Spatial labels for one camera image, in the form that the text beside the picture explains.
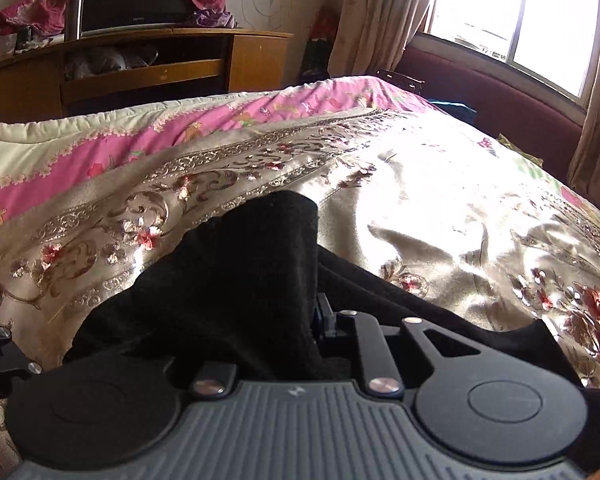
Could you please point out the bright window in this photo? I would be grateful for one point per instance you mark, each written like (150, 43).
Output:
(480, 5)

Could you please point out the purple cloth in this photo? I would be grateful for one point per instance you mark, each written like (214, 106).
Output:
(212, 20)

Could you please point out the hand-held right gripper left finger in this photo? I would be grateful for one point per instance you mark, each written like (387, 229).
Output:
(215, 377)

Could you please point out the steel thermos bottle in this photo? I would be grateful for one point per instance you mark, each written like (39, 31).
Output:
(74, 15)

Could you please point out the blue flat item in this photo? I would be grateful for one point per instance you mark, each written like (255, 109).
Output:
(452, 106)

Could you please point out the wooden cabinet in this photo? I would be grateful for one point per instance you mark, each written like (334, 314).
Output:
(250, 60)

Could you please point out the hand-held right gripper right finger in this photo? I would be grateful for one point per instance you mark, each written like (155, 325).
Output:
(327, 325)

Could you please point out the dark green bag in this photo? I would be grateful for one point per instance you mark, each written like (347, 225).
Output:
(316, 62)

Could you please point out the pink floral quilt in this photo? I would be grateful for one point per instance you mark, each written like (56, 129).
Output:
(130, 135)

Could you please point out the black pants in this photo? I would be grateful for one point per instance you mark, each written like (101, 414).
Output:
(240, 285)

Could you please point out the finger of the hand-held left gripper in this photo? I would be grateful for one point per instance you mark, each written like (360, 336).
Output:
(5, 365)

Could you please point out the black metal bracket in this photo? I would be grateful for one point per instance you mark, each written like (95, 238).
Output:
(402, 80)

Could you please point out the red bag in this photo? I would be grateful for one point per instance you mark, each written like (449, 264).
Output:
(324, 25)

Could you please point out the golden floral bedspread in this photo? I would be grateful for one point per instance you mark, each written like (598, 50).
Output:
(430, 210)

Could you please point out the grey plastic bag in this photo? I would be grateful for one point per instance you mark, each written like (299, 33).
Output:
(105, 60)

